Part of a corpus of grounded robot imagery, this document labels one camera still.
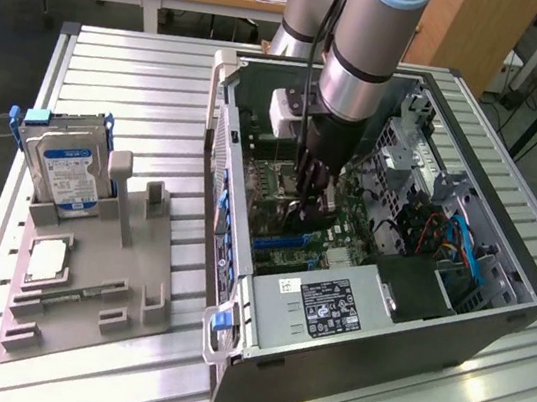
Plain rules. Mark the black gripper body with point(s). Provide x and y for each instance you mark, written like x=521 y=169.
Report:
x=330 y=139

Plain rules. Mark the dark graphics card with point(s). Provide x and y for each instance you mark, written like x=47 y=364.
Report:
x=305 y=228

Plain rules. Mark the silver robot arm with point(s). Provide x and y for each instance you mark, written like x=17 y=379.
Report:
x=362 y=48

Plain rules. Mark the CPU socket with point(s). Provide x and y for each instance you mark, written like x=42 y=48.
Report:
x=281 y=183

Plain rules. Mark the green motherboard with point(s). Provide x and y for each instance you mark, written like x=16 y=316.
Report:
x=344 y=232

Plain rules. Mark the blue expansion slot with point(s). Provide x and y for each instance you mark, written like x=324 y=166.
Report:
x=282 y=242

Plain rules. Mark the small silver chipset heatsink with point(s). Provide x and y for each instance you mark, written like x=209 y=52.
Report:
x=339 y=257

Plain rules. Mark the metal drive cage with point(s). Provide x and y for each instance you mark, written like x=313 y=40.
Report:
x=396 y=159

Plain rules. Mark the blue expansion card retainer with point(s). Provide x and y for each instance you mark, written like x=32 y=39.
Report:
x=222 y=201

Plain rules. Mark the grey power supply unit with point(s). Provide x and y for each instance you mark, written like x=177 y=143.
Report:
x=272 y=313

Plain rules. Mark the blue case latch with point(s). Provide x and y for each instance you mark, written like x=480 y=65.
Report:
x=222 y=320

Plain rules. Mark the wooden cabinet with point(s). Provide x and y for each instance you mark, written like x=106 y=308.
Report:
x=475 y=35

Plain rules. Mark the black open PC case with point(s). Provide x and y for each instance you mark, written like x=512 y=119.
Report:
x=375 y=368

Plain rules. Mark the grey parts rack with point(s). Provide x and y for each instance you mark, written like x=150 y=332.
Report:
x=98 y=256

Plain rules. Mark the hard disk with blue label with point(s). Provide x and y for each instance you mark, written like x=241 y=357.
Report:
x=68 y=171

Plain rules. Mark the green RAM stick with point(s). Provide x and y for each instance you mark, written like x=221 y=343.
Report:
x=67 y=295

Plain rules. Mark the silver CPU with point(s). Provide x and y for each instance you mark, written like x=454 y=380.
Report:
x=47 y=259

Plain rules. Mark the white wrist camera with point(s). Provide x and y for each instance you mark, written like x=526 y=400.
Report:
x=282 y=112

